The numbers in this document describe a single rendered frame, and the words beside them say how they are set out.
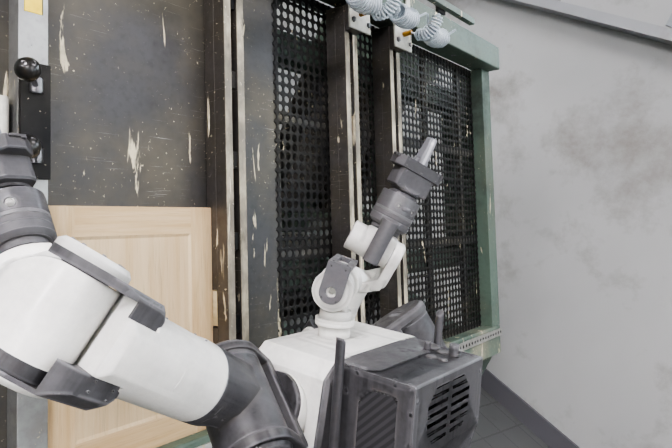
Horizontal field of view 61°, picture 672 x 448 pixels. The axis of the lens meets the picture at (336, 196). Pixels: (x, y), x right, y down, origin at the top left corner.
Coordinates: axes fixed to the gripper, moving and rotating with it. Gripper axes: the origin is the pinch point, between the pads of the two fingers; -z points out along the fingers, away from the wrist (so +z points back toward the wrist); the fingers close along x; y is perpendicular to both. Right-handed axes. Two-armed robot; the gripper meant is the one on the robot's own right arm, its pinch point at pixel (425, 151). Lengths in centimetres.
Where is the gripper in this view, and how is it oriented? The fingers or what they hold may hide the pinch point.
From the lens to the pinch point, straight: 122.8
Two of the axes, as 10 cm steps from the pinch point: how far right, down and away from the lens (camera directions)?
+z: -4.6, 8.9, 0.0
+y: -3.3, -1.7, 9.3
